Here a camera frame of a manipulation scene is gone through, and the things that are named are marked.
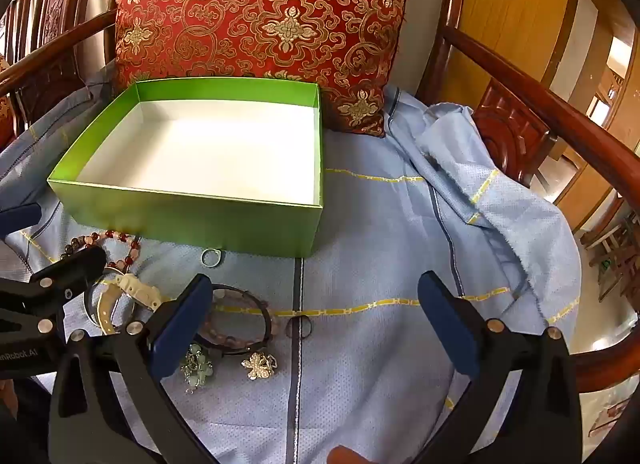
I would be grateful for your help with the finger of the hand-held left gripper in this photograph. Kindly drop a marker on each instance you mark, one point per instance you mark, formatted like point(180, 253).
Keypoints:
point(20, 221)
point(75, 266)

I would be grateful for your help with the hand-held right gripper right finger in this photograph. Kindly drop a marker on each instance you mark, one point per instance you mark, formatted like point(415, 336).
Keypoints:
point(447, 326)

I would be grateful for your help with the wooden door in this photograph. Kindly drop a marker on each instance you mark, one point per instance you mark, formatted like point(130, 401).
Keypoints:
point(510, 3)

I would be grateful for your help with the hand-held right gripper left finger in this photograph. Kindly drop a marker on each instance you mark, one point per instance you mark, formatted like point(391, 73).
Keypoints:
point(175, 331)

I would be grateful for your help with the light blue cloth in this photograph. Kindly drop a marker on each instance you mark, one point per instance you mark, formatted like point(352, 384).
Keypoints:
point(375, 244)

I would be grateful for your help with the green cardboard box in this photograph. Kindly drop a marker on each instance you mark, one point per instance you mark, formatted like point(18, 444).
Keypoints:
point(200, 224)

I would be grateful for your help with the dark wooden armchair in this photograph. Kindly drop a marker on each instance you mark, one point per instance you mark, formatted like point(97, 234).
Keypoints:
point(525, 78)

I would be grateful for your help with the green flower brooch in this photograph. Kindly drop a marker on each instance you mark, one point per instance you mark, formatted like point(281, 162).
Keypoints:
point(197, 369)

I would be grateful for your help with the red gold patterned cushion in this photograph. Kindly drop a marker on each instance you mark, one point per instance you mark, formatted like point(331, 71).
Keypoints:
point(250, 18)

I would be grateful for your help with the wooden stool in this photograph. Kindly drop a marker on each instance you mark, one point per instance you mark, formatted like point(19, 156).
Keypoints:
point(615, 254)

